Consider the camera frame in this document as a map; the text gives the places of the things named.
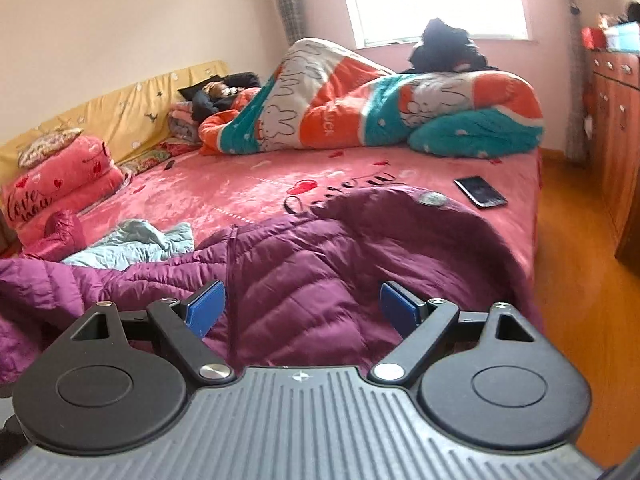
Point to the folded grey pink blanket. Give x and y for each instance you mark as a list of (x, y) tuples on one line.
[(185, 122)]

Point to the purple down jacket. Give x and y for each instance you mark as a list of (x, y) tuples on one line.
[(325, 270)]

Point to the floral pillow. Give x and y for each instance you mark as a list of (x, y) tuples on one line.
[(47, 145)]

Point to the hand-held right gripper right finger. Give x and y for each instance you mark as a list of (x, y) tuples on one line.
[(400, 305)]

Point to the wooden cabinet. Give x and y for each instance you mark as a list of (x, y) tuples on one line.
[(620, 135)]

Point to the red box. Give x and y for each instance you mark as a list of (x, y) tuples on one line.
[(592, 37)]

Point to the black smartphone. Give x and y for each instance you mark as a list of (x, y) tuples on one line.
[(480, 191)]

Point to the light blue down jacket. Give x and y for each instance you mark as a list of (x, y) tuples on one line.
[(130, 245)]

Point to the folded pink heart blanket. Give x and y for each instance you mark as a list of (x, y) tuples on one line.
[(60, 180)]

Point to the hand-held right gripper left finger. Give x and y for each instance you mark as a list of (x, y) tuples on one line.
[(205, 305)]

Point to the pile of black clothes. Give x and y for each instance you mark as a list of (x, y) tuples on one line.
[(445, 45)]

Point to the floral patterned cloth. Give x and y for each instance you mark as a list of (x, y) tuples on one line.
[(150, 160)]

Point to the red down jacket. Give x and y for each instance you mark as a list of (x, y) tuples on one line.
[(62, 232)]

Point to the teal box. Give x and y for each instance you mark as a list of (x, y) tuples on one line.
[(622, 39)]

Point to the rabbit print quilt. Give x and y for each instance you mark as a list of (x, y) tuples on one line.
[(325, 110)]

